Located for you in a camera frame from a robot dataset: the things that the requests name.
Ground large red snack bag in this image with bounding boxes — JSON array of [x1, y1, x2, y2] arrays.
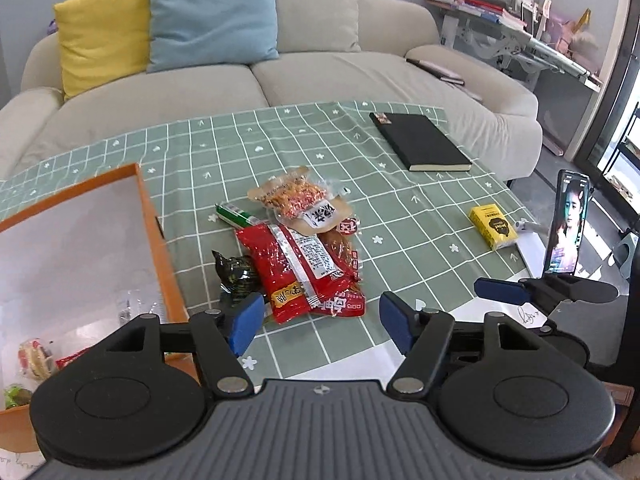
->
[[236, 223, 367, 324]]

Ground orange spicy snack packet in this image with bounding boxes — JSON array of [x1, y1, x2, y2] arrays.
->
[[247, 166, 354, 236]]

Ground dark green seaweed packet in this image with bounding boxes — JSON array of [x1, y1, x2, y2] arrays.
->
[[212, 250, 262, 307]]

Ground yellow tissue pack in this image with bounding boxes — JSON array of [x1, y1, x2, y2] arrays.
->
[[469, 204, 518, 250]]

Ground green grid tablecloth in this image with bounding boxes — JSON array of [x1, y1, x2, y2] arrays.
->
[[1, 102, 528, 382]]

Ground smartphone on stand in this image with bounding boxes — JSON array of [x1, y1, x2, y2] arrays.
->
[[542, 169, 591, 274]]

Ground green white candy pack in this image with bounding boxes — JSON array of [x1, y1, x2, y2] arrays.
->
[[215, 204, 264, 230]]

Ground small red snack packets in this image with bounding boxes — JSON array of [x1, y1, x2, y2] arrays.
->
[[318, 217, 360, 281]]

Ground orange cardboard box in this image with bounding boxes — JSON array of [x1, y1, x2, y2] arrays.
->
[[1, 164, 188, 479]]

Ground black notebook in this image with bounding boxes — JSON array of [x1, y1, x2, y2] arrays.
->
[[369, 112, 472, 172]]

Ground dark tablet on sofa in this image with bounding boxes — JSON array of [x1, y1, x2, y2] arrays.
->
[[406, 58, 465, 87]]

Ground beige fabric sofa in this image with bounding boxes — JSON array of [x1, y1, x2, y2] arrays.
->
[[1, 0, 542, 181]]

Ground white study desk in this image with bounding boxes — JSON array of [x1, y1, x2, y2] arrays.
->
[[426, 0, 602, 93]]

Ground light blue cushion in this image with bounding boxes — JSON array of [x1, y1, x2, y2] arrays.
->
[[146, 0, 279, 73]]

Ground yellow cushion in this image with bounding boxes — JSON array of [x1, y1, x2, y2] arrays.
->
[[53, 0, 151, 100]]

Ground beige back cushion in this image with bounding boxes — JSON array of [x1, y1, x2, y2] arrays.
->
[[276, 0, 360, 53]]

